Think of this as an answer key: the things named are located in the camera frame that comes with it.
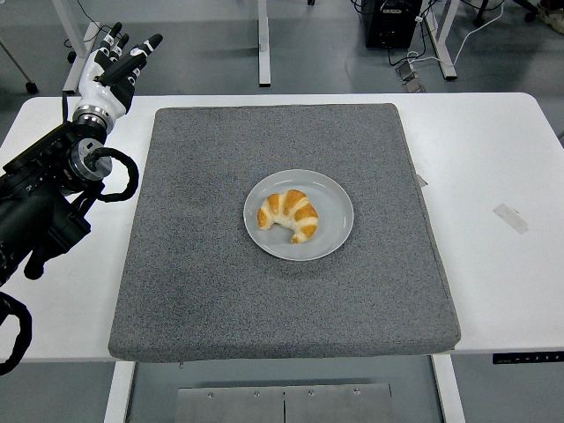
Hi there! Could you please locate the slanted white desk leg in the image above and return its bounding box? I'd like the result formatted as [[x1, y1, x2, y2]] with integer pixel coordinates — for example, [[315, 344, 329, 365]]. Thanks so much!
[[51, 0, 103, 95]]

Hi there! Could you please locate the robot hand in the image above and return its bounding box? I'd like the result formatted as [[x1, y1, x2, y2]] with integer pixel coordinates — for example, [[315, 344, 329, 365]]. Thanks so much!
[[78, 21, 164, 121]]

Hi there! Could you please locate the white floor cable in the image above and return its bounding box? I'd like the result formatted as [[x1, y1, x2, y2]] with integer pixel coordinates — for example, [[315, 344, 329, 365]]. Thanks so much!
[[407, 0, 508, 67]]

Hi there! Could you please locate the black computer box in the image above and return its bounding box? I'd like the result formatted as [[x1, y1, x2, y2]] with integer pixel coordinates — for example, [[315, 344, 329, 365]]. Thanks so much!
[[364, 0, 419, 50]]

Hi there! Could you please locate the grey pole with black caster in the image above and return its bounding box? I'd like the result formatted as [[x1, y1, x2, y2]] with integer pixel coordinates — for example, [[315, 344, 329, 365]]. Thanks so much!
[[0, 37, 40, 94]]

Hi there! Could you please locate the straight white desk leg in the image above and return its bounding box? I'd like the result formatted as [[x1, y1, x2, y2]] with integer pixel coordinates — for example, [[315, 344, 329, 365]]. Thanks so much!
[[257, 0, 271, 86]]

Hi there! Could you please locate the clear tape strip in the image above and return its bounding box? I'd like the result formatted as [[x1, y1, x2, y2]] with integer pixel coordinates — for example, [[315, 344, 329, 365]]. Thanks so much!
[[493, 204, 531, 236]]

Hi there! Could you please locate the person's foot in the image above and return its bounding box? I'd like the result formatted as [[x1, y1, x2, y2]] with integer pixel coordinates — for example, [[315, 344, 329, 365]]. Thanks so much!
[[542, 4, 564, 28]]

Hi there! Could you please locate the grey foot pedal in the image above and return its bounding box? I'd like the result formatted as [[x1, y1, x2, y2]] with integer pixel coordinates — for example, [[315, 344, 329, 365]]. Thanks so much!
[[395, 63, 427, 94]]

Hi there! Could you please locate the golden croissant bread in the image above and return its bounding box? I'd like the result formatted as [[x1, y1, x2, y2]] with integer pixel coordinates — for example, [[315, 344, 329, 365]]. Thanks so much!
[[256, 189, 320, 245]]

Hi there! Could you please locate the grey fabric mat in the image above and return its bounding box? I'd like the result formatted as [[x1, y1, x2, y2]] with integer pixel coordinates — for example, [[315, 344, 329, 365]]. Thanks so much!
[[108, 103, 463, 363]]

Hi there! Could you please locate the white table leg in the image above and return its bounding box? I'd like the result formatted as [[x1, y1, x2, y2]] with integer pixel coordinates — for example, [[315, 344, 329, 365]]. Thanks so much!
[[431, 354, 467, 423], [104, 360, 137, 423]]

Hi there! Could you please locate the black table control panel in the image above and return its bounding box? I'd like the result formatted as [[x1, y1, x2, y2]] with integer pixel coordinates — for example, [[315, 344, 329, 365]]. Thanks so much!
[[492, 352, 564, 366]]

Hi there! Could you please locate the black office chair base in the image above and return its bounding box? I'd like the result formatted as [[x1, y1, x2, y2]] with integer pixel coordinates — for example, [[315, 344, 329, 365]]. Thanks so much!
[[473, 0, 539, 26]]

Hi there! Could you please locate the white desk leg with cables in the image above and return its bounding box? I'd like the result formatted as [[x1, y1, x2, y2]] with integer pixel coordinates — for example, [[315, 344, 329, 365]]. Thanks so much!
[[423, 0, 462, 82]]

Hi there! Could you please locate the round grey plate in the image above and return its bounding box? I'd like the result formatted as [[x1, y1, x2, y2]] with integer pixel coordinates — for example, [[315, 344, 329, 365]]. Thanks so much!
[[243, 169, 355, 262]]

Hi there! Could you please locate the grey metal plate with screws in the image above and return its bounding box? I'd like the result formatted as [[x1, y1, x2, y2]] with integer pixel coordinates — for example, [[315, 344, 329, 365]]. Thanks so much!
[[177, 382, 395, 423]]

